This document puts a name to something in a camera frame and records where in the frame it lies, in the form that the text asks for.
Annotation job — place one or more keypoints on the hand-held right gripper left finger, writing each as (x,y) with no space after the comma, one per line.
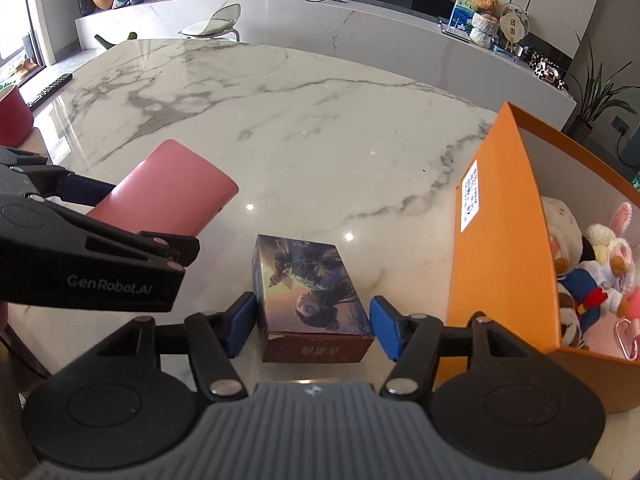
(242,322)

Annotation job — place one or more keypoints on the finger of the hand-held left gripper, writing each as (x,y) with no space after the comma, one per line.
(175,247)
(85,191)

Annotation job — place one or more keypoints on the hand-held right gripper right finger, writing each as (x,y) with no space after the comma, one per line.
(385,327)

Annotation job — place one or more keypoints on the pink card case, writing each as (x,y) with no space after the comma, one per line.
(165,185)

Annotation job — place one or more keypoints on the illustrated card box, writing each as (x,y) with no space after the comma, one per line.
(305,285)

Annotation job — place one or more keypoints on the orange cardboard box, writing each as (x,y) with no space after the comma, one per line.
(495,260)

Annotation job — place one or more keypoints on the blue white plush toy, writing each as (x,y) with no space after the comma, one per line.
(582,287)

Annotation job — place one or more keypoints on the pink fabric pouch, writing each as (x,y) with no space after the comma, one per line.
(612,340)

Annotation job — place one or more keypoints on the red mug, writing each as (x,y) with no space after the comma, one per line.
(15,120)

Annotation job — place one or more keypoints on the black remote control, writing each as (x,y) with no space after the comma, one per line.
(50,89)

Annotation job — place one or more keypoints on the white chair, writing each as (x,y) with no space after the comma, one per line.
(212,22)

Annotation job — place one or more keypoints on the cream crochet doll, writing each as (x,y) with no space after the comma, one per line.
(605,232)

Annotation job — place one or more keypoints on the white marble sideboard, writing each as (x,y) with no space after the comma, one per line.
(375,30)

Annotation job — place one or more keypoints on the cow print box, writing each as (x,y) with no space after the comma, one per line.
(545,67)

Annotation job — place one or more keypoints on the green potted plant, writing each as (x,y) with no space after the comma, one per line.
(597,95)

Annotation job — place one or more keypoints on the blue green painting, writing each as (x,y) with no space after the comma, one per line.
(462,15)

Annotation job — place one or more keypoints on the round fan ornament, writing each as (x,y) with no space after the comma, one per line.
(515,22)

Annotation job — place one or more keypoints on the small brown teddy bear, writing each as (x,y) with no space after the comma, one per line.
(486,4)

